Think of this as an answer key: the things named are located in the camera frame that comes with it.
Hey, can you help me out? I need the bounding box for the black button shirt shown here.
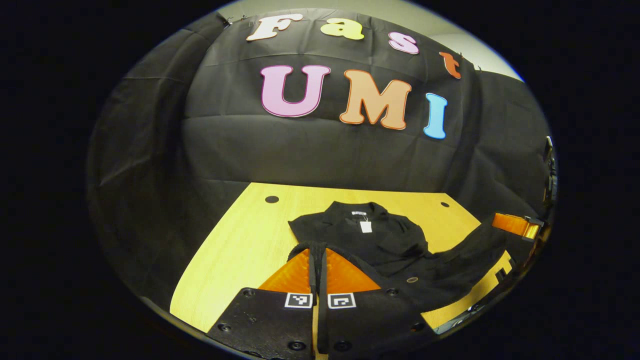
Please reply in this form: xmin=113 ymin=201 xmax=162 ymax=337
xmin=287 ymin=201 xmax=521 ymax=313

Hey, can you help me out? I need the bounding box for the black backdrop cloth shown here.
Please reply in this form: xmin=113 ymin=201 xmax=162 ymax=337
xmin=86 ymin=7 xmax=556 ymax=311

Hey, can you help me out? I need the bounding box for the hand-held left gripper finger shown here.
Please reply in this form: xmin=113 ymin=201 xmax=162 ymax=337
xmin=320 ymin=247 xmax=442 ymax=359
xmin=206 ymin=242 xmax=321 ymax=360

